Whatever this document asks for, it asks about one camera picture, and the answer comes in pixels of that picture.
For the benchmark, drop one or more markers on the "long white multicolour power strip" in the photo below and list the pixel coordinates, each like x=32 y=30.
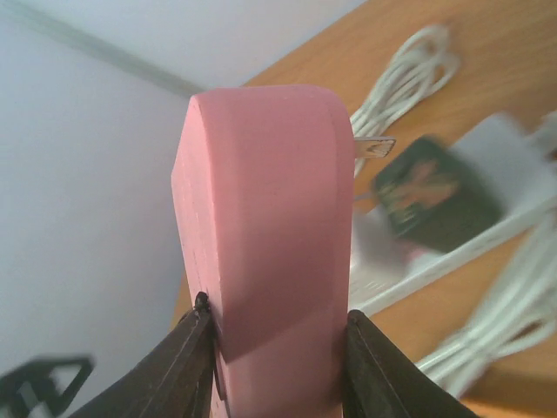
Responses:
x=383 y=271

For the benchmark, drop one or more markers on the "dark green cube adapter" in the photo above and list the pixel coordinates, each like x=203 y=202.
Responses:
x=433 y=198

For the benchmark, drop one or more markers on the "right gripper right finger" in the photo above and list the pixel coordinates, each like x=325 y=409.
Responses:
x=379 y=381

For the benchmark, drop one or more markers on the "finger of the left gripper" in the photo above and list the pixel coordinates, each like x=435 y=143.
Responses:
x=25 y=387

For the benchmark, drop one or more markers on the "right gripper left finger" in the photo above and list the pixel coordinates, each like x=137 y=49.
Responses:
x=174 y=380

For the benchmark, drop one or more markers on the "pink triangular power strip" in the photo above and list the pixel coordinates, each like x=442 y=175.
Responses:
x=262 y=187

